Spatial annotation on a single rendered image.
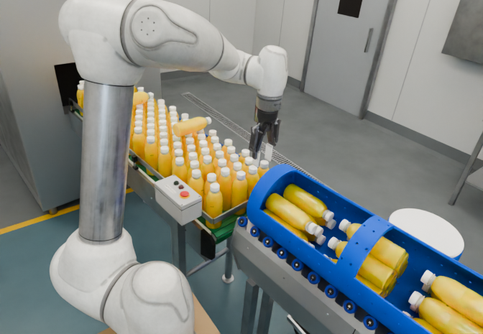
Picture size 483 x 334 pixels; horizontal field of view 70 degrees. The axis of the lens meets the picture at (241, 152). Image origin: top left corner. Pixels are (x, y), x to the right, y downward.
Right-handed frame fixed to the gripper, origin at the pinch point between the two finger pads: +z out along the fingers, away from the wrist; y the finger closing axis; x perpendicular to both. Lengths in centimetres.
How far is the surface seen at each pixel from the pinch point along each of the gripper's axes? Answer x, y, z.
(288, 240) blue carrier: -25.2, -9.8, 18.9
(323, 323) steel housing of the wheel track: -46, -10, 43
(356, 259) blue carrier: -48.2, -7.2, 9.9
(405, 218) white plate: -45, 43, 24
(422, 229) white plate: -53, 42, 24
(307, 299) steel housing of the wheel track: -37, -8, 40
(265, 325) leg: -9, 9, 109
